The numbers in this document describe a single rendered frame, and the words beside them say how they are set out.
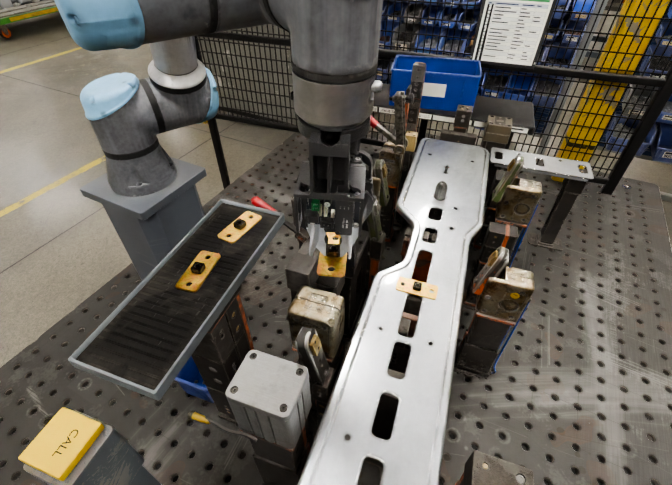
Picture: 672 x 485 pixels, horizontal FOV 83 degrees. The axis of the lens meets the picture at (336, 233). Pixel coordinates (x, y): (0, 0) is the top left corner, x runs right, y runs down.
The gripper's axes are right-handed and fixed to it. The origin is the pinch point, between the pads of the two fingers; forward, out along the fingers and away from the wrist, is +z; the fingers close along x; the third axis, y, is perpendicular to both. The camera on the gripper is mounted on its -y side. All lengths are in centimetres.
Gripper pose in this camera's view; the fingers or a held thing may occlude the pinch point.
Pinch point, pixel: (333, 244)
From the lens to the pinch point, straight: 52.0
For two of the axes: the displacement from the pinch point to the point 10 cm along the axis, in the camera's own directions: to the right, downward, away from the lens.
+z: -0.2, 7.3, 6.9
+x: 10.0, 0.7, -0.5
